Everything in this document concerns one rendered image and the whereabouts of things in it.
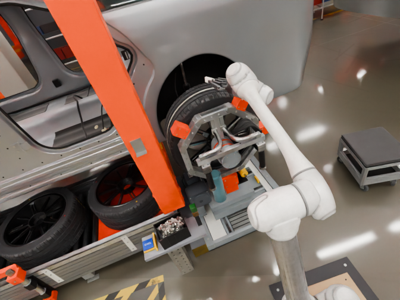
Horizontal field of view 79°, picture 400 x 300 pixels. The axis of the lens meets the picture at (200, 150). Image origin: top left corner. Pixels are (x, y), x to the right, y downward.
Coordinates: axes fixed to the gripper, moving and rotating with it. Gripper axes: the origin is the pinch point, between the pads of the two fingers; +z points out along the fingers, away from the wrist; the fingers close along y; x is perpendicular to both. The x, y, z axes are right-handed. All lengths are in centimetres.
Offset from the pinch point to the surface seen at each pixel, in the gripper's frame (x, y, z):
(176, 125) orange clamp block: -17.3, -27.7, 2.6
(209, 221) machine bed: -121, -18, 1
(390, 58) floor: -95, 341, -16
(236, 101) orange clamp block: -13.4, 7.3, -13.0
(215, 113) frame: -15.9, -7.3, -9.3
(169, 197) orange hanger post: -65, -46, 2
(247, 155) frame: -56, 12, -18
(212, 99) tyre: -10.5, -2.1, -2.5
